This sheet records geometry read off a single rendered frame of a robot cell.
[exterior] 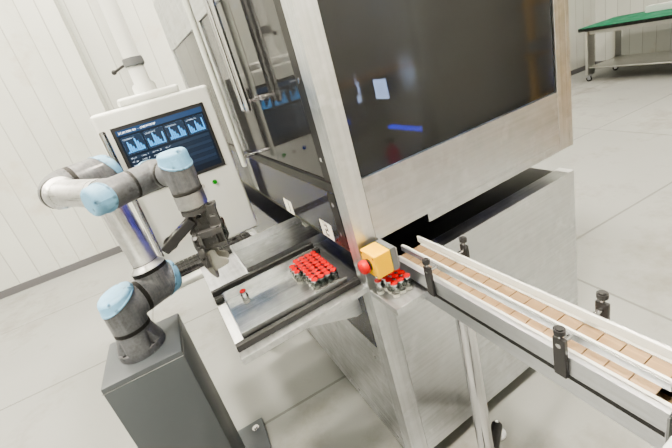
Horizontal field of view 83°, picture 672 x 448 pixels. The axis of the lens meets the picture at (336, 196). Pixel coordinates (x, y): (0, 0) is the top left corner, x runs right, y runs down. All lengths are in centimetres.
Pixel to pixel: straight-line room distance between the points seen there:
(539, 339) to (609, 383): 13
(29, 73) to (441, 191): 443
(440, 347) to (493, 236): 44
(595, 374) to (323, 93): 79
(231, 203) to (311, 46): 119
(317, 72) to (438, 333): 96
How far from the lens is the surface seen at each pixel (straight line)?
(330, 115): 98
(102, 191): 102
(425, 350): 145
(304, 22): 97
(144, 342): 148
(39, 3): 476
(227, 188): 197
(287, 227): 172
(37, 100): 501
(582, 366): 87
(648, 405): 84
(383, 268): 105
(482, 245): 145
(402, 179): 113
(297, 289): 127
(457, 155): 126
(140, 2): 497
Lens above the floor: 156
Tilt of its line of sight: 21 degrees down
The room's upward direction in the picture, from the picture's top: 16 degrees counter-clockwise
